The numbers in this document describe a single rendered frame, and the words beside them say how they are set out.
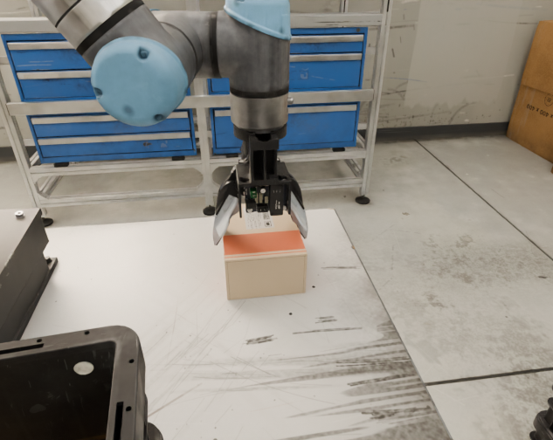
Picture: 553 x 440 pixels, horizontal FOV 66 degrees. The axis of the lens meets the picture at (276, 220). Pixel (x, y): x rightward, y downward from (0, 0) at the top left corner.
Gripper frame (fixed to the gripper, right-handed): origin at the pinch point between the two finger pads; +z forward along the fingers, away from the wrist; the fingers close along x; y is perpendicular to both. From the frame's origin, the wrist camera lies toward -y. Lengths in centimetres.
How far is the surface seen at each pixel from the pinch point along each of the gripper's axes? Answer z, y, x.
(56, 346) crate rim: -17.9, 36.0, -16.7
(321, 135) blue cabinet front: 37, -139, 45
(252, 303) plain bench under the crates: 5.2, 9.2, -2.2
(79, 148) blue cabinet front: 38, -139, -70
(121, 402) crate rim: -17.9, 40.7, -12.0
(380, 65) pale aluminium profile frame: 4, -138, 71
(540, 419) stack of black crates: 37, 15, 52
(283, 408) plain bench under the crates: 5.1, 27.0, -0.4
